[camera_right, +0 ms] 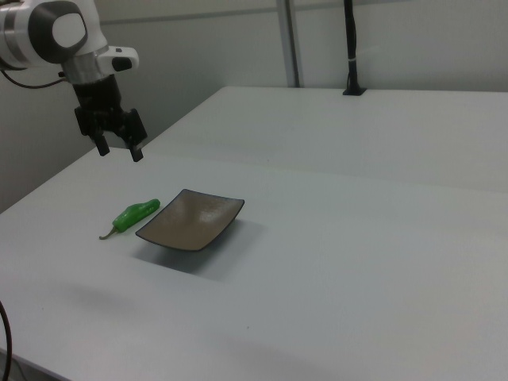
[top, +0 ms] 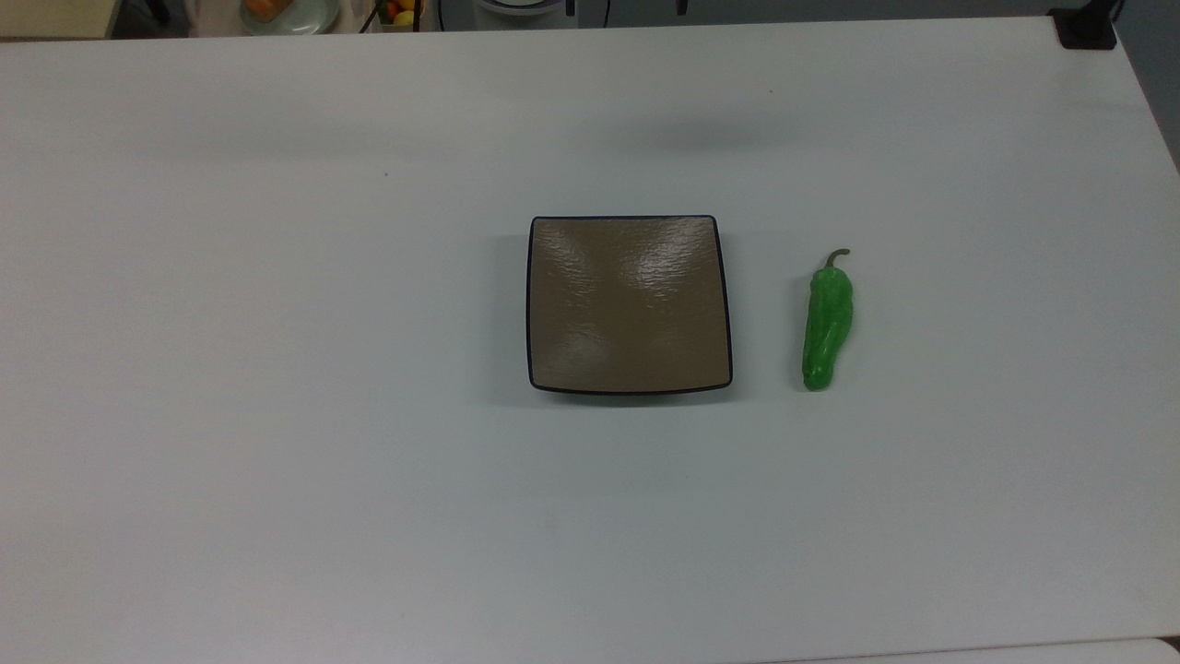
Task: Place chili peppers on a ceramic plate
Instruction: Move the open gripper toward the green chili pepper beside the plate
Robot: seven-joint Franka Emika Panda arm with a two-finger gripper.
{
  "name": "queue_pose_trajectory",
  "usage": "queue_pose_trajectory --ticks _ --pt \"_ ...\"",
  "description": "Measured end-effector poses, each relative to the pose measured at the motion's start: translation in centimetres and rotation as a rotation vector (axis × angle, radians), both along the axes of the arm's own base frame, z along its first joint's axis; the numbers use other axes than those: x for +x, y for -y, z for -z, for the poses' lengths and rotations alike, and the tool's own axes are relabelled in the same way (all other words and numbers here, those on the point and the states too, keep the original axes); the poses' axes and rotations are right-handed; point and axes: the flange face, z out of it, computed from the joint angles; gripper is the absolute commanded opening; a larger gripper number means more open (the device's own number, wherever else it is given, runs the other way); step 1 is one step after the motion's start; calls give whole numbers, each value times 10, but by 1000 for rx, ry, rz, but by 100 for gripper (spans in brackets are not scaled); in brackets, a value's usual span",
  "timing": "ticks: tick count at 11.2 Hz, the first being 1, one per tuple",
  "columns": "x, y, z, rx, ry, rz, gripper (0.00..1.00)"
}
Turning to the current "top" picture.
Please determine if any green chili pepper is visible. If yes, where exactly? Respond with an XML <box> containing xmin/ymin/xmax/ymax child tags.
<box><xmin>800</xmin><ymin>248</ymin><xmax>856</xmax><ymax>393</ymax></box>

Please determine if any square brown ceramic plate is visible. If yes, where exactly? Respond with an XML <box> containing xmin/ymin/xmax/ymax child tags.
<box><xmin>525</xmin><ymin>215</ymin><xmax>735</xmax><ymax>397</ymax></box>

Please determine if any pale plate with orange food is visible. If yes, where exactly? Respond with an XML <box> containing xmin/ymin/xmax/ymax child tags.
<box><xmin>239</xmin><ymin>0</ymin><xmax>342</xmax><ymax>37</ymax></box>

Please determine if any basket of colourful fruit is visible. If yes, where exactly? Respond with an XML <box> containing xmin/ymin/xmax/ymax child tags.
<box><xmin>374</xmin><ymin>0</ymin><xmax>426</xmax><ymax>33</ymax></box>

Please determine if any black table clamp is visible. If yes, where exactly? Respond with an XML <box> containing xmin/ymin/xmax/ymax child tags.
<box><xmin>1048</xmin><ymin>0</ymin><xmax>1127</xmax><ymax>51</ymax></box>

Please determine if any wooden board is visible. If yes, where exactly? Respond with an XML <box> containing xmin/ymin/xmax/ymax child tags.
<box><xmin>0</xmin><ymin>0</ymin><xmax>122</xmax><ymax>41</ymax></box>

